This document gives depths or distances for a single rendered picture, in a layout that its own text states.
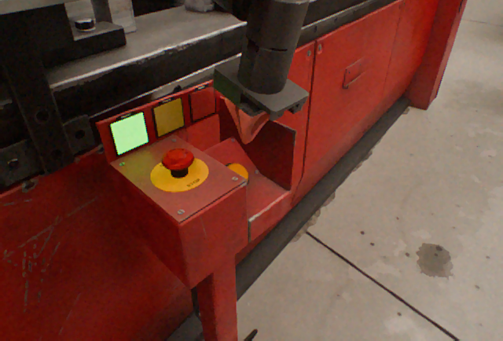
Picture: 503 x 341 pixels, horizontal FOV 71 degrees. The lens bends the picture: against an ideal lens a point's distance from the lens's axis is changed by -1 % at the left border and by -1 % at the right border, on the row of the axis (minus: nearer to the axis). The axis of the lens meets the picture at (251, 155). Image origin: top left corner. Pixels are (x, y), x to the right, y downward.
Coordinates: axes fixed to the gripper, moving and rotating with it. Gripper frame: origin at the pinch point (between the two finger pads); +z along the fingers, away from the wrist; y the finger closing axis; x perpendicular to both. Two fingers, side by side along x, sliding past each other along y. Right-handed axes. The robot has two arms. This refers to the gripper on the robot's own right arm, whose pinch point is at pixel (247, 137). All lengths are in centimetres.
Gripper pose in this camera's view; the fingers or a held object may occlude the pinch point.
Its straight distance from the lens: 48.1
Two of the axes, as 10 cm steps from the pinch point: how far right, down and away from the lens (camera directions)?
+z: -1.8, 7.0, 6.9
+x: -6.9, 4.1, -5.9
